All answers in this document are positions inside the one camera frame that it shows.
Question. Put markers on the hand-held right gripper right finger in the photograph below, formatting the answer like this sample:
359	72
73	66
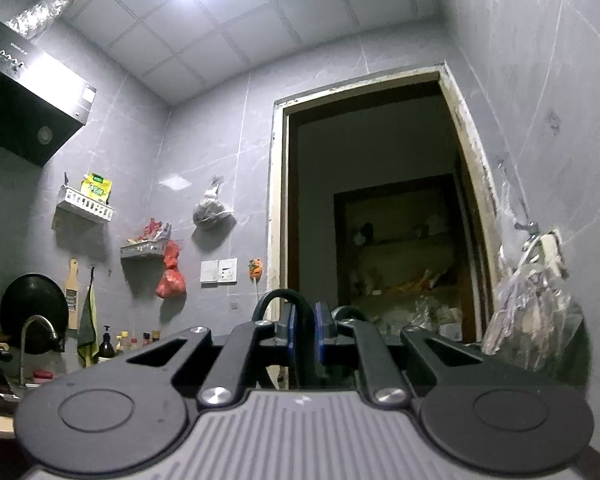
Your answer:
320	332

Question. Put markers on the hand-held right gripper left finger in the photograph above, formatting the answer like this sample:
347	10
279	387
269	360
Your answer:
293	335

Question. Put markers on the white socket plate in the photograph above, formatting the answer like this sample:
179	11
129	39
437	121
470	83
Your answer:
228	271

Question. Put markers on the clear food bag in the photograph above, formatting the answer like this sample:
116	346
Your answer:
427	310

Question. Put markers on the wooden shelf unit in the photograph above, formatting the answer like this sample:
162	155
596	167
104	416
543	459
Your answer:
405	260

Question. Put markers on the red plastic bag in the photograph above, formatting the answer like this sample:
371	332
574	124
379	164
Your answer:
170	282

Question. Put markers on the small hanging bag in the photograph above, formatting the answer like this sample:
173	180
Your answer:
207	212

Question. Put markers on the yellow bottle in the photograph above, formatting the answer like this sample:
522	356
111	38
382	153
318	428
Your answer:
122	344

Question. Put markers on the red packet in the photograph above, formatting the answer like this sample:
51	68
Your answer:
152	232

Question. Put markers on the dark pump bottle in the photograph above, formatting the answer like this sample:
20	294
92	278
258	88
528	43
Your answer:
106	347

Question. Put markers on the green cloth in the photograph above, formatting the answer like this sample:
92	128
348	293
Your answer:
87	330

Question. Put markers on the large clear hanging bag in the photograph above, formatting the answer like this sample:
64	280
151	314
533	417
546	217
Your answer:
530	320

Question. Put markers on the small red object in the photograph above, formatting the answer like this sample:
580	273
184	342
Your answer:
43	376

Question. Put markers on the black wok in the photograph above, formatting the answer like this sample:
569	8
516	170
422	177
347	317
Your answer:
30	305

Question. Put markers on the metal sink faucet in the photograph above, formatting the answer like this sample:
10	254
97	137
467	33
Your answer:
25	350

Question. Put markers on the black range hood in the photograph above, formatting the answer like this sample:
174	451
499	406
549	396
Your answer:
25	95

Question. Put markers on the orange wall hook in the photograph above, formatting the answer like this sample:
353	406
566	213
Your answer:
255	268

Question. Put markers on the white switch plate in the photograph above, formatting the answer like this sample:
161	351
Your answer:
210	272

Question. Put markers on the cream door frame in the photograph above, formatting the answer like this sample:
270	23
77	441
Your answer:
277	210

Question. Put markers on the metal wall tap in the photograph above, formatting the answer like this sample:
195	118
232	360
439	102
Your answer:
527	226

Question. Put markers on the white wall rack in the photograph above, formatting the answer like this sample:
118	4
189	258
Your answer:
82	208

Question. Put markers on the cream wall box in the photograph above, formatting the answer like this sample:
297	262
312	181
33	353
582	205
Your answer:
554	252

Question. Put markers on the aluminium exhaust duct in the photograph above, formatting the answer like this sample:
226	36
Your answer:
40	10

